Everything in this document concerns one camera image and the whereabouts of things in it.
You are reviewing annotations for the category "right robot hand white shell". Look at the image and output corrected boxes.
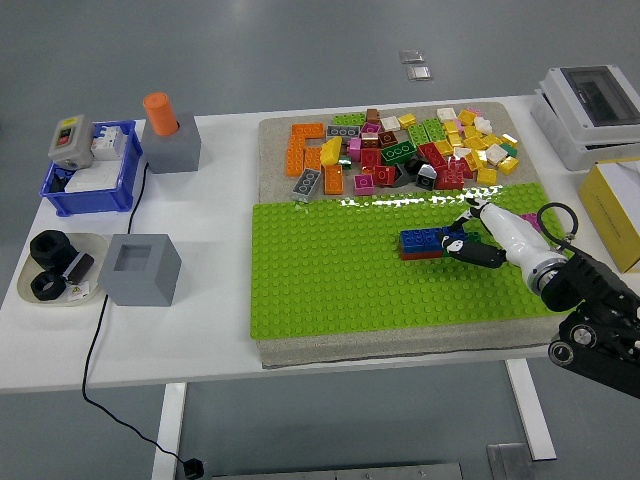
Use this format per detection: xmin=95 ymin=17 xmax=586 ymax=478
xmin=438 ymin=197 xmax=569 ymax=274

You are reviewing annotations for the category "long blue toy brick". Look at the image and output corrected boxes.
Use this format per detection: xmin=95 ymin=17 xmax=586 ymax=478
xmin=399 ymin=227 xmax=446 ymax=252

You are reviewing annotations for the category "red brick under blue brick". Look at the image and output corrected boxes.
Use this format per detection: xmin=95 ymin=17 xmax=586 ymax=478
xmin=399 ymin=248 xmax=446 ymax=262

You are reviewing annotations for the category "grey push-button switch box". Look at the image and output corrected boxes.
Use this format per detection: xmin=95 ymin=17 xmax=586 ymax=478
xmin=47 ymin=114 xmax=97 ymax=169

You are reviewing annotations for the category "small black hex nut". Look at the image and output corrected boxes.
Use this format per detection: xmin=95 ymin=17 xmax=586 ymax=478
xmin=29 ymin=271 xmax=68 ymax=303

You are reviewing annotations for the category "white circuit breaker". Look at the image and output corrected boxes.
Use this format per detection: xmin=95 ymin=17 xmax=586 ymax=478
xmin=90 ymin=124 xmax=123 ymax=162

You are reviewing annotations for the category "blue plastic bin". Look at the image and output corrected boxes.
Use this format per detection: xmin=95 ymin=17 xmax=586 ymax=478
xmin=39 ymin=119 xmax=144 ymax=218

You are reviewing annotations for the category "beige tray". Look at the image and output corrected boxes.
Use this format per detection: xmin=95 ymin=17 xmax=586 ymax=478
xmin=16 ymin=231 xmax=111 ymax=307

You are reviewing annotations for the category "green studded baseplate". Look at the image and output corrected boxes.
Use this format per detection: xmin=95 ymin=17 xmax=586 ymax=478
xmin=248 ymin=182 xmax=577 ymax=342

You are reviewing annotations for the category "grey metal base strip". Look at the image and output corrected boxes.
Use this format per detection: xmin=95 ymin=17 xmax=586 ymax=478
xmin=209 ymin=461 xmax=467 ymax=480

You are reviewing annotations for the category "large red toy brick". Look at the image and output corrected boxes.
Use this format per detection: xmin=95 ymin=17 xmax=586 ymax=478
xmin=434 ymin=166 xmax=467 ymax=192

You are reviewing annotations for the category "yellow sloped toy brick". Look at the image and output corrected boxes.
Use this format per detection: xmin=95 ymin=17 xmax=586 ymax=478
xmin=319 ymin=136 xmax=344 ymax=167

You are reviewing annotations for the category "white table leg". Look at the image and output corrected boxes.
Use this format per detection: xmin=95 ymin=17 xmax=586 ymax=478
xmin=150 ymin=381 xmax=189 ymax=480
xmin=504 ymin=358 xmax=558 ymax=462

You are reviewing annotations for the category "black and silver toy brick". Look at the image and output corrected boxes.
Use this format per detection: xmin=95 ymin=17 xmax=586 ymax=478
xmin=415 ymin=164 xmax=438 ymax=191

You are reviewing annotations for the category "dark brown roller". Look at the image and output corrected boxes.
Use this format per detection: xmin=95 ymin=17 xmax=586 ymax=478
xmin=60 ymin=251 xmax=97 ymax=284

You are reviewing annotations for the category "orange cylinder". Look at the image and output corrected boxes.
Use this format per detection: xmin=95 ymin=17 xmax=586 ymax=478
xmin=142 ymin=91 xmax=179 ymax=138

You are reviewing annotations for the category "white electrical distribution box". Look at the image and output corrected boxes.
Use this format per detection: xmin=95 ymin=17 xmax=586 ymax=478
xmin=529 ymin=65 xmax=640 ymax=172

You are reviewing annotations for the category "grey block with round hole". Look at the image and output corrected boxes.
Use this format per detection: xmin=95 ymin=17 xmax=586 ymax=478
xmin=140 ymin=113 xmax=203 ymax=175

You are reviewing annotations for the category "white flat box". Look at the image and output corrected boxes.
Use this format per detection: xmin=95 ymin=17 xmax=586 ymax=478
xmin=64 ymin=164 xmax=122 ymax=194

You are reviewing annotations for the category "black power cable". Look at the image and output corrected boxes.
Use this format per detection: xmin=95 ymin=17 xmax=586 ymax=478
xmin=81 ymin=159 xmax=189 ymax=464

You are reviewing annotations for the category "large black hex nut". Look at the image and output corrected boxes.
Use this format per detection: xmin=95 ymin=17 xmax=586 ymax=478
xmin=29 ymin=229 xmax=77 ymax=264

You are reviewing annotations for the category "grey cube with square recess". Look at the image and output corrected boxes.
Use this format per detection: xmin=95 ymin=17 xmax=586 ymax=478
xmin=96 ymin=233 xmax=183 ymax=308

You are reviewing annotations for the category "yellow cardboard box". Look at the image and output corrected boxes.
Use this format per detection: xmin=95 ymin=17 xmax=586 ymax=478
xmin=578 ymin=158 xmax=640 ymax=274

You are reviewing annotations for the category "grey metal floor plate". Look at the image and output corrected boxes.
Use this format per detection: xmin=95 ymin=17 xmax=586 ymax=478
xmin=486 ymin=441 xmax=534 ymax=480

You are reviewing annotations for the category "grey toy brick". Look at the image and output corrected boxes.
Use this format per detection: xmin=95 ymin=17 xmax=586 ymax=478
xmin=290 ymin=168 xmax=323 ymax=203
xmin=325 ymin=124 xmax=362 ymax=141

